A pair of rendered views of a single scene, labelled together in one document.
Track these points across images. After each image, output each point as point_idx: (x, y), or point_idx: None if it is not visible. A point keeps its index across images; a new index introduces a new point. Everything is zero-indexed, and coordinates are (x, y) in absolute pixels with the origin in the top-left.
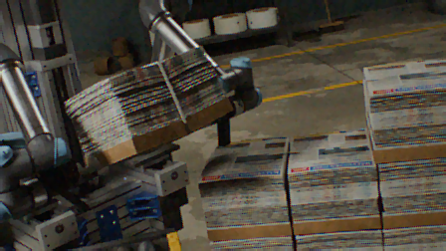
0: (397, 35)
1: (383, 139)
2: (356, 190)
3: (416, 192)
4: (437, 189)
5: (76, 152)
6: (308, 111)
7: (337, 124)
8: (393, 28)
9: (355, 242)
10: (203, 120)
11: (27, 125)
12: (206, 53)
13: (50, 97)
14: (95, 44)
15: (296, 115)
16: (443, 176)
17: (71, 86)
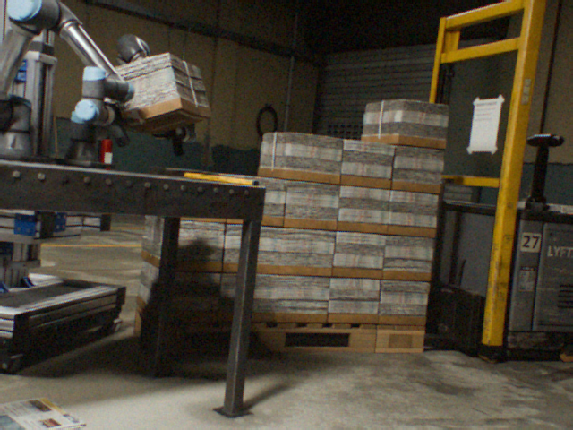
0: (133, 228)
1: (295, 163)
2: (272, 196)
3: (306, 204)
4: (319, 204)
5: (38, 141)
6: (82, 253)
7: (120, 262)
8: (126, 225)
9: (265, 234)
10: (202, 112)
11: (105, 65)
12: None
13: (36, 84)
14: None
15: (72, 254)
16: (323, 196)
17: (49, 84)
